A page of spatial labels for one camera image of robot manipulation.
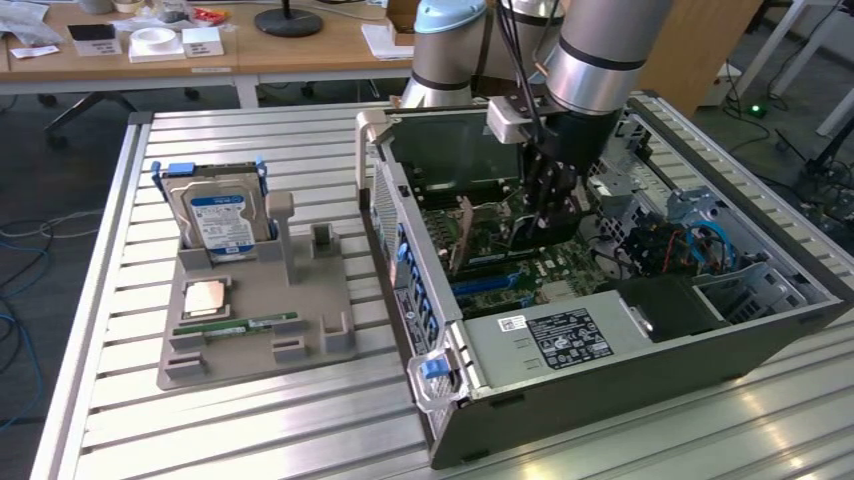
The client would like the open grey PC case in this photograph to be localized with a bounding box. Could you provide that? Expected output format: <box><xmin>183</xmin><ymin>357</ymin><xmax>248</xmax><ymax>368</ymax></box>
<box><xmin>355</xmin><ymin>90</ymin><xmax>845</xmax><ymax>471</ymax></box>

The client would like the silver drive bay frame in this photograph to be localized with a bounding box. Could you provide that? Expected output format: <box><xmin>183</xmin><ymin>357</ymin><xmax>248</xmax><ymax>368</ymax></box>
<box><xmin>586</xmin><ymin>172</ymin><xmax>669</xmax><ymax>221</ymax></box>

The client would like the clear bag with dark item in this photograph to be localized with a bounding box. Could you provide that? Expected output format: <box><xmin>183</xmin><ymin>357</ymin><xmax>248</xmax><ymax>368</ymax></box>
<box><xmin>143</xmin><ymin>0</ymin><xmax>196</xmax><ymax>25</ymax></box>

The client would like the silver CPU chip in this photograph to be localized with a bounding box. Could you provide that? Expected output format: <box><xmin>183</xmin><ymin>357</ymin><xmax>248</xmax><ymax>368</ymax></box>
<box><xmin>183</xmin><ymin>280</ymin><xmax>228</xmax><ymax>317</ymax></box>

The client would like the black chair base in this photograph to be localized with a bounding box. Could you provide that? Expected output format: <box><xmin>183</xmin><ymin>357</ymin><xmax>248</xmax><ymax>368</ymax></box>
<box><xmin>39</xmin><ymin>88</ymin><xmax>139</xmax><ymax>149</ymax></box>

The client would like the brown wooden cabinet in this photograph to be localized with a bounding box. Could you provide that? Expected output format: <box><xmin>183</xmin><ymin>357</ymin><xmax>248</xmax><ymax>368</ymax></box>
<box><xmin>639</xmin><ymin>0</ymin><xmax>766</xmax><ymax>117</ymax></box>

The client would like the white box with red dot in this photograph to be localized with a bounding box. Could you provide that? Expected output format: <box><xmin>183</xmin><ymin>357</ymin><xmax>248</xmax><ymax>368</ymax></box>
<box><xmin>710</xmin><ymin>62</ymin><xmax>746</xmax><ymax>109</ymax></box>

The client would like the silver metal bracket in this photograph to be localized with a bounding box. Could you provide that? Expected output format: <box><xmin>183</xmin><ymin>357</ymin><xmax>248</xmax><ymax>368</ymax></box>
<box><xmin>666</xmin><ymin>185</ymin><xmax>729</xmax><ymax>226</ymax></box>

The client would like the black round lamp base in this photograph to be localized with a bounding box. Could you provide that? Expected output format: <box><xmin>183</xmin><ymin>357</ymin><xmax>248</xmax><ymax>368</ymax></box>
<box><xmin>252</xmin><ymin>0</ymin><xmax>327</xmax><ymax>38</ymax></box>

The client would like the silver disk bay cage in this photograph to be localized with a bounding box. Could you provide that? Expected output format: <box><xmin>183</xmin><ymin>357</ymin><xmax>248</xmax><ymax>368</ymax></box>
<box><xmin>690</xmin><ymin>261</ymin><xmax>813</xmax><ymax>326</ymax></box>

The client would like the black fan housing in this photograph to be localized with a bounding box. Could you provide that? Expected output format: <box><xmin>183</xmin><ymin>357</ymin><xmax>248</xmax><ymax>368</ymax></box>
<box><xmin>623</xmin><ymin>225</ymin><xmax>693</xmax><ymax>277</ymax></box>

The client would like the wooden desk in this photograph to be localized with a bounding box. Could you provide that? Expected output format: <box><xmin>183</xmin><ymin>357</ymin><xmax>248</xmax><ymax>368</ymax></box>
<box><xmin>0</xmin><ymin>0</ymin><xmax>242</xmax><ymax>109</ymax></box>
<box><xmin>236</xmin><ymin>0</ymin><xmax>562</xmax><ymax>101</ymax></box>

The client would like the blue expansion slot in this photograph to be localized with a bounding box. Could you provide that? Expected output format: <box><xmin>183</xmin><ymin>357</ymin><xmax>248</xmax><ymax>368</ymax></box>
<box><xmin>451</xmin><ymin>272</ymin><xmax>523</xmax><ymax>297</ymax></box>

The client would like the hard disk in blue caddy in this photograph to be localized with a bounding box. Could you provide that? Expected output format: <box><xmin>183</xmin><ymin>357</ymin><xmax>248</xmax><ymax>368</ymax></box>
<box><xmin>150</xmin><ymin>158</ymin><xmax>272</xmax><ymax>264</ymax></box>

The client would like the red and white card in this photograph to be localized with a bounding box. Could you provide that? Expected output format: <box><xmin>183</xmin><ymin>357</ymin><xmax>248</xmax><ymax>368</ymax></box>
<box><xmin>8</xmin><ymin>44</ymin><xmax>62</xmax><ymax>60</ymax></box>

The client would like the white box with black top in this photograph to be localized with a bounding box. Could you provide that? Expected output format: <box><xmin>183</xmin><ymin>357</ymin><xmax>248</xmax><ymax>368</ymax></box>
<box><xmin>66</xmin><ymin>23</ymin><xmax>127</xmax><ymax>58</ymax></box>

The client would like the white table frame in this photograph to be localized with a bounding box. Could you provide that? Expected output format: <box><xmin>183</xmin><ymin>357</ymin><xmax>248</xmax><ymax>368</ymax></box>
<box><xmin>726</xmin><ymin>0</ymin><xmax>854</xmax><ymax>139</ymax></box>

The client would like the silver chipset heatsink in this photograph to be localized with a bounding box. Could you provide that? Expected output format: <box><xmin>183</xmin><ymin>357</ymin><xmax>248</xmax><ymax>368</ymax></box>
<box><xmin>537</xmin><ymin>283</ymin><xmax>581</xmax><ymax>304</ymax></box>

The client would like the grey printed parts rack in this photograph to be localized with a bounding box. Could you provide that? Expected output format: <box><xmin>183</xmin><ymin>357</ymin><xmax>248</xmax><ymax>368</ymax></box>
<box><xmin>155</xmin><ymin>190</ymin><xmax>362</xmax><ymax>392</ymax></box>

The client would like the grey plastic bag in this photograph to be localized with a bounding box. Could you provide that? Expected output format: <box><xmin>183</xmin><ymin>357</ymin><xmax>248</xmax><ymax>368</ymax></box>
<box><xmin>0</xmin><ymin>2</ymin><xmax>68</xmax><ymax>47</ymax></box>

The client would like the light blue SATA wire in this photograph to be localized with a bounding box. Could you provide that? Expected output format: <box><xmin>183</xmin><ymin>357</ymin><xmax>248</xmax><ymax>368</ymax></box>
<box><xmin>685</xmin><ymin>218</ymin><xmax>741</xmax><ymax>275</ymax></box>

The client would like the white labelled cube box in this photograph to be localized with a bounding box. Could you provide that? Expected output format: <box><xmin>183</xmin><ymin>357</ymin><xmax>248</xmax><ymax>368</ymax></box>
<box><xmin>180</xmin><ymin>26</ymin><xmax>226</xmax><ymax>59</ymax></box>

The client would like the white tape roll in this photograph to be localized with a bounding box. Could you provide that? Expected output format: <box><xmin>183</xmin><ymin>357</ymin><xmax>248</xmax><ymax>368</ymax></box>
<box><xmin>130</xmin><ymin>27</ymin><xmax>175</xmax><ymax>51</ymax></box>

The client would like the brown cardboard box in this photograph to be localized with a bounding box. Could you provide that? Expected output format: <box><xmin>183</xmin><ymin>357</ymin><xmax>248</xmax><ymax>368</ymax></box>
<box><xmin>385</xmin><ymin>0</ymin><xmax>423</xmax><ymax>35</ymax></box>

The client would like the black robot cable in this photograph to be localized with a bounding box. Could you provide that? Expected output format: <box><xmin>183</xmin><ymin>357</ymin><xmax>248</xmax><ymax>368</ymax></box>
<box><xmin>497</xmin><ymin>0</ymin><xmax>559</xmax><ymax>151</ymax></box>

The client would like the grey power supply unit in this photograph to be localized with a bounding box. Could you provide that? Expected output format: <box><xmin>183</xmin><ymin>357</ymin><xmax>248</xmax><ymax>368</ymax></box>
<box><xmin>459</xmin><ymin>291</ymin><xmax>655</xmax><ymax>394</ymax></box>

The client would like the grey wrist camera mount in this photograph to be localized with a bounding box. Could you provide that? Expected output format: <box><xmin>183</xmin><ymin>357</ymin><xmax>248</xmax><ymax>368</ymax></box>
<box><xmin>485</xmin><ymin>96</ymin><xmax>559</xmax><ymax>146</ymax></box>

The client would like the white paper stack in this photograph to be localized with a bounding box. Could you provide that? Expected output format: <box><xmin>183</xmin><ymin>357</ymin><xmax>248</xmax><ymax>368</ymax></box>
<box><xmin>359</xmin><ymin>22</ymin><xmax>417</xmax><ymax>62</ymax></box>

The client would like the green motherboard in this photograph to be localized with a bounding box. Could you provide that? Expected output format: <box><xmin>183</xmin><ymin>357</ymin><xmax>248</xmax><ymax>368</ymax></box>
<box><xmin>399</xmin><ymin>169</ymin><xmax>613</xmax><ymax>321</ymax></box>

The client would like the green RAM stick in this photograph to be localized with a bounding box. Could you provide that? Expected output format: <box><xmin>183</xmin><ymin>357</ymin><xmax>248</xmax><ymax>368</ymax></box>
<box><xmin>172</xmin><ymin>312</ymin><xmax>301</xmax><ymax>335</ymax></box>
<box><xmin>466</xmin><ymin>244</ymin><xmax>542</xmax><ymax>267</ymax></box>

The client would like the graphics card with metal bracket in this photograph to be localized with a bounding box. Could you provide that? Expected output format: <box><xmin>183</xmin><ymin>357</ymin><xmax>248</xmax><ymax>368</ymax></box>
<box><xmin>451</xmin><ymin>195</ymin><xmax>586</xmax><ymax>277</ymax></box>

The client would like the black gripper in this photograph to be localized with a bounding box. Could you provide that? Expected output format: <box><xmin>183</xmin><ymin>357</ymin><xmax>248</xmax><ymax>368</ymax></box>
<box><xmin>522</xmin><ymin>110</ymin><xmax>623</xmax><ymax>241</ymax></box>

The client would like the CPU socket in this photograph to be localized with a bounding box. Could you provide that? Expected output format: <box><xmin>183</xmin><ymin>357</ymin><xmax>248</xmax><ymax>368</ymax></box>
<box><xmin>474</xmin><ymin>204</ymin><xmax>517</xmax><ymax>245</ymax></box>

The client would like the flat white box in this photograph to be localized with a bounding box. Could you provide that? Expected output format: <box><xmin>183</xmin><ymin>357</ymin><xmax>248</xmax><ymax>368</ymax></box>
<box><xmin>126</xmin><ymin>39</ymin><xmax>188</xmax><ymax>64</ymax></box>

